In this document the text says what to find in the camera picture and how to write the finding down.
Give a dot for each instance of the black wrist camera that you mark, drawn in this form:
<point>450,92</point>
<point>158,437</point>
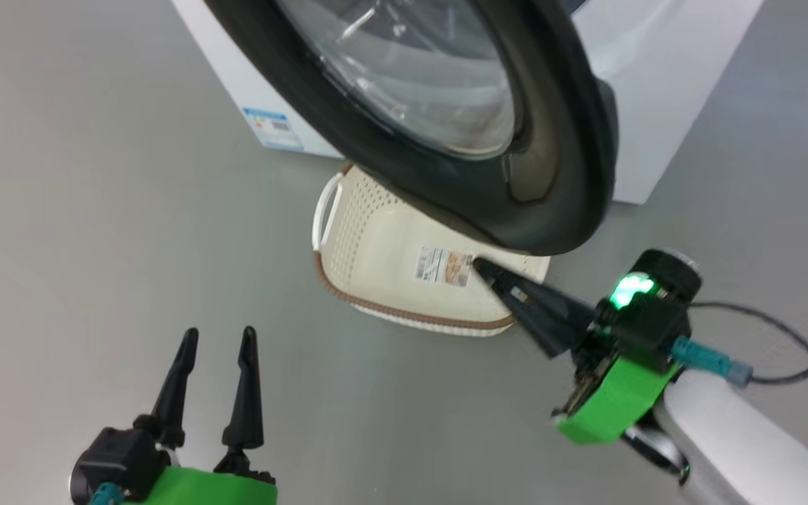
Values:
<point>116,456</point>
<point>649,322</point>

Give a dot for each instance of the white basket with brown rim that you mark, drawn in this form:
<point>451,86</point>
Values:
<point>376,266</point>

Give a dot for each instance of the basket product label sticker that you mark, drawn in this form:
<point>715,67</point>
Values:
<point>439,265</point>

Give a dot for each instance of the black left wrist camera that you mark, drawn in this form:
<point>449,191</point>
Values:
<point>116,456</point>

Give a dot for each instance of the blue energy label sticker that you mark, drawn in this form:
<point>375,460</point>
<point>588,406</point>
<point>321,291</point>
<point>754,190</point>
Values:
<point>271,126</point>

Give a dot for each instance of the black-rimmed glass washer door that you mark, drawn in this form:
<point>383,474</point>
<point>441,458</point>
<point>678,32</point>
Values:
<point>446,189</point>

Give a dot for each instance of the white front-load washing machine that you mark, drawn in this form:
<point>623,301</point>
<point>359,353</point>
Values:
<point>656,105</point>

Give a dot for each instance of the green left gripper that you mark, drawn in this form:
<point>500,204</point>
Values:
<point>200,487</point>

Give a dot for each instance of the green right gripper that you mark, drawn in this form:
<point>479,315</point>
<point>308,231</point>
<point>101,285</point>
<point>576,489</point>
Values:
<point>614,400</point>

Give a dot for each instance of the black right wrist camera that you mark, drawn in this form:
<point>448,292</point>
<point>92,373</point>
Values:
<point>649,322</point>

